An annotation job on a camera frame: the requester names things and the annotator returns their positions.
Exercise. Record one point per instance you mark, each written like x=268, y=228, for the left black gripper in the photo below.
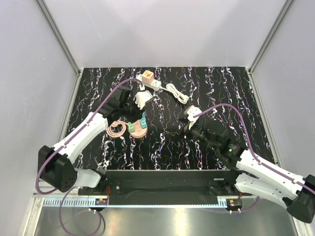
x=138, y=114

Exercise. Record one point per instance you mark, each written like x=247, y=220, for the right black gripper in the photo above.
x=174, y=135

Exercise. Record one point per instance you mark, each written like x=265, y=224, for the teal plug adapter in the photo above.
x=143, y=123

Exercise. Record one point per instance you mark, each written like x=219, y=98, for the green plug adapter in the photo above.
x=131, y=127

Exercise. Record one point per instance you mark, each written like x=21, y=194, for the pink round power socket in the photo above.
x=139, y=132

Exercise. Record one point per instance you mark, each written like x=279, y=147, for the white power strip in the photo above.
x=156, y=85

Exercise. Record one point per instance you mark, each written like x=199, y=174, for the pink cube plug adapter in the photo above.
x=147, y=77

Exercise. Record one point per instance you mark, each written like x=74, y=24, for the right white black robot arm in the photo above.
x=253, y=174

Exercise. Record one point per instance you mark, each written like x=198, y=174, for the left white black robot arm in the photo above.
x=55, y=164

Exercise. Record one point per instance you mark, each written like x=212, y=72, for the black marbled table mat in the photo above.
x=228, y=87

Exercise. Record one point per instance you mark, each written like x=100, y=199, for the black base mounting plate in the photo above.
x=165, y=188

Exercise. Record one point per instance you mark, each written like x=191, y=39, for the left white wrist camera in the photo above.
x=142, y=97

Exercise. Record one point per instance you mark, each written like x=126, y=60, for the left aluminium frame post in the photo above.
x=58, y=36

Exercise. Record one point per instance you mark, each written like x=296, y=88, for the aluminium frame post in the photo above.
x=58, y=36
x=271, y=34

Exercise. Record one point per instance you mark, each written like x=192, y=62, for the white slotted cable duct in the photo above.
x=75, y=202

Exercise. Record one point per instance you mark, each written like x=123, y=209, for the right aluminium frame post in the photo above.
x=271, y=34

